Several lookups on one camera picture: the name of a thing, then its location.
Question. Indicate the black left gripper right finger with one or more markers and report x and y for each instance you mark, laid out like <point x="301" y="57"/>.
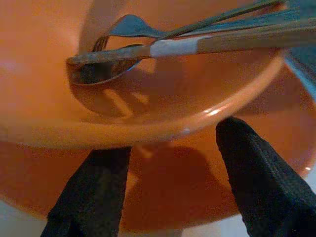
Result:
<point x="266" y="192"/>

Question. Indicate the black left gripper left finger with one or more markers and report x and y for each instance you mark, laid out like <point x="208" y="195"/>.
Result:
<point x="91" y="197"/>

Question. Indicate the orange plastic bowl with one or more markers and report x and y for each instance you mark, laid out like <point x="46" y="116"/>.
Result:
<point x="172" y="192"/>
<point x="197" y="98"/>

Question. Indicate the metal fork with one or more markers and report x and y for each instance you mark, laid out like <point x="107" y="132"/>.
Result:
<point x="133" y="27"/>

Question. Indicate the wooden utensil with white band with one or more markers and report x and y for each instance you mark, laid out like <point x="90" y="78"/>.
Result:
<point x="172" y="47"/>

